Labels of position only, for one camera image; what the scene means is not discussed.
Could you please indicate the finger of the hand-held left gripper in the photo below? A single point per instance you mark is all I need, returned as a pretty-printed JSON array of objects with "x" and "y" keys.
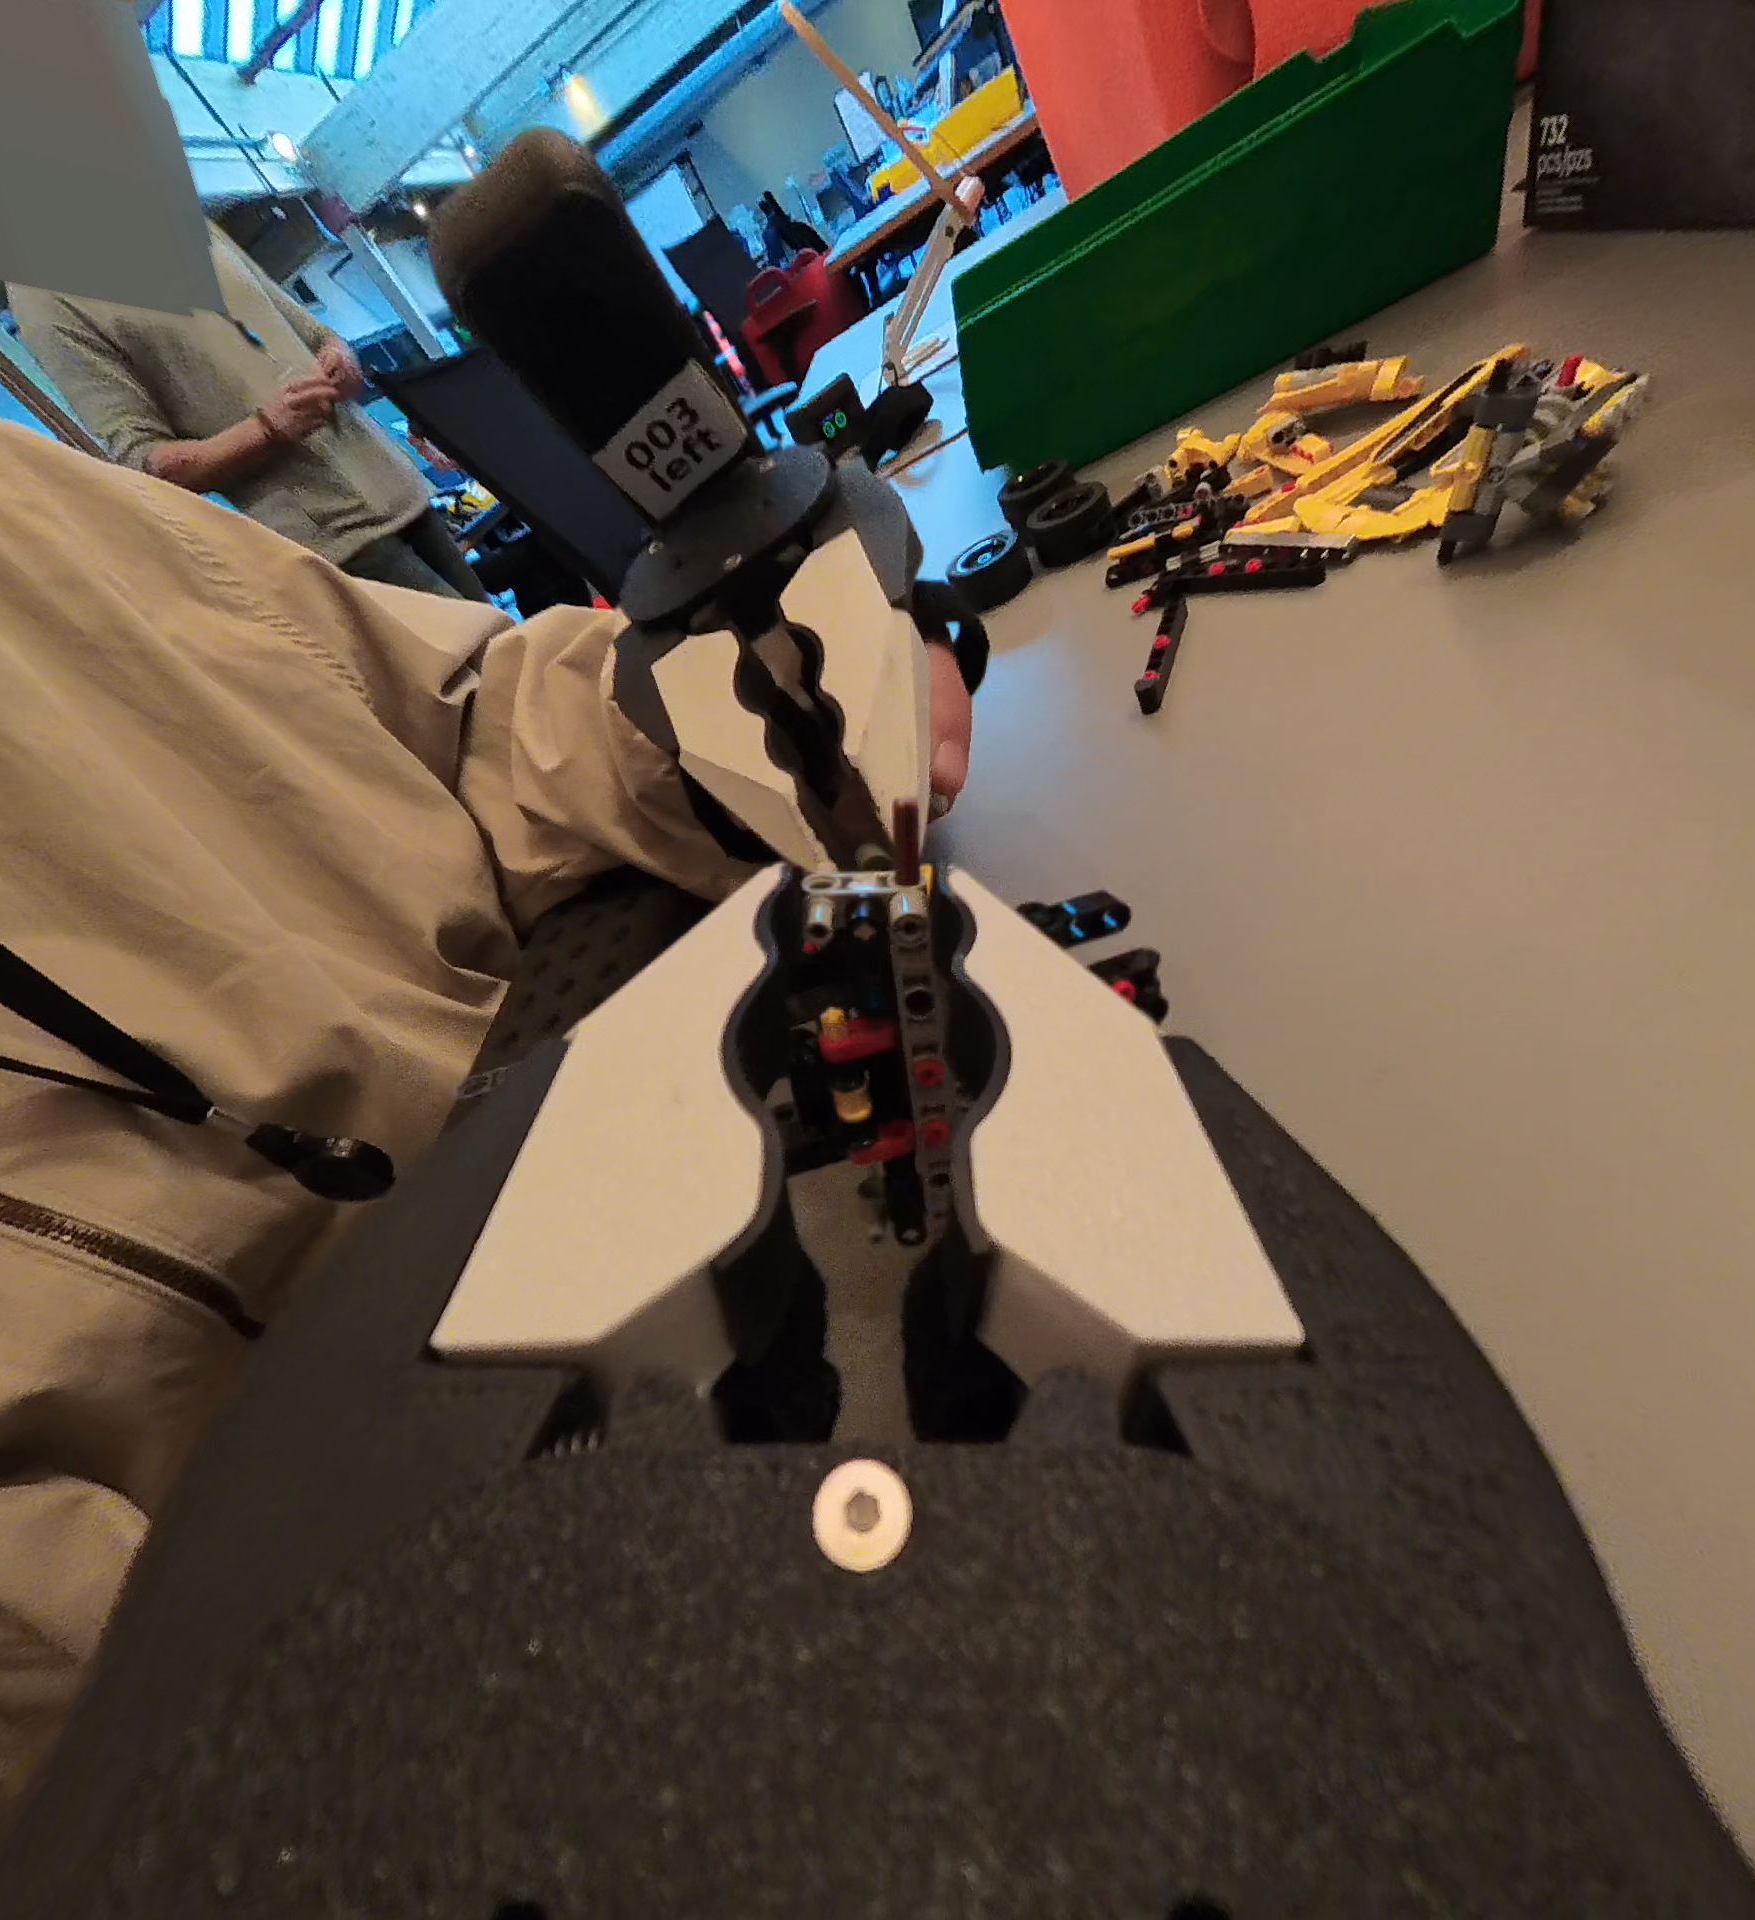
[
  {"x": 877, "y": 661},
  {"x": 720, "y": 721}
]

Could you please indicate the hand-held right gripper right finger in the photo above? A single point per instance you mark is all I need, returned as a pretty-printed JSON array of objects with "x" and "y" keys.
[{"x": 1131, "y": 1201}]

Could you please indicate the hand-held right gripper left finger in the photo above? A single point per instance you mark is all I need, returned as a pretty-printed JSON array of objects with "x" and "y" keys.
[{"x": 608, "y": 1201}]

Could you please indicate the toy brick chassis assembly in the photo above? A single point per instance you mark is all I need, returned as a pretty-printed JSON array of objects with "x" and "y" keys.
[{"x": 914, "y": 1021}]

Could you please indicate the person's left forearm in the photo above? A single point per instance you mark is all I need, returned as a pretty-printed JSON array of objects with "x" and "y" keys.
[{"x": 561, "y": 782}]

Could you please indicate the grey desk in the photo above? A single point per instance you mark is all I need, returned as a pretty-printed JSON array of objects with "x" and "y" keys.
[{"x": 1490, "y": 974}]

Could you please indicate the person's left hand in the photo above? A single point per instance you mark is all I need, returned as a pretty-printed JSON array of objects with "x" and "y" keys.
[{"x": 952, "y": 735}]

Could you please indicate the black angled panel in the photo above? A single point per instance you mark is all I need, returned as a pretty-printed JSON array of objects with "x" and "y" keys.
[{"x": 516, "y": 450}]

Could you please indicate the red chair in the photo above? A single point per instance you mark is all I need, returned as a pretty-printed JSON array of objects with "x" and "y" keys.
[{"x": 801, "y": 315}]

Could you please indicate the black device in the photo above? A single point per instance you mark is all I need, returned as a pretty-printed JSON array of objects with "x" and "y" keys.
[{"x": 827, "y": 413}]

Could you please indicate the black toy beam red pins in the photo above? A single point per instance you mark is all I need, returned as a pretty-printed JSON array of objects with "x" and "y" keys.
[{"x": 1162, "y": 652}]

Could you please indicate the white table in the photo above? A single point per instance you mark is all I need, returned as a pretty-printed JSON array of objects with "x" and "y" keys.
[{"x": 937, "y": 315}]

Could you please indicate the wooden stand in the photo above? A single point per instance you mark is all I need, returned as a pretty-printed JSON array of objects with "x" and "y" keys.
[{"x": 937, "y": 254}]

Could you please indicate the green plastic bin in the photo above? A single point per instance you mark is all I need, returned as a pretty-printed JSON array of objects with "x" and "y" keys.
[{"x": 1237, "y": 254}]

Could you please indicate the pile of yellow toy bricks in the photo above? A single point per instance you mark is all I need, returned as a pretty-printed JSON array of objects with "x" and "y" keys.
[{"x": 1386, "y": 465}]

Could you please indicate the orange plastic carry case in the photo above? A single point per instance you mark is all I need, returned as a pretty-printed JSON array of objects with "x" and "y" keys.
[{"x": 1118, "y": 90}]

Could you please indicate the toy car box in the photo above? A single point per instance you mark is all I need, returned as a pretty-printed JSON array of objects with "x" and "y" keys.
[{"x": 1687, "y": 106}]

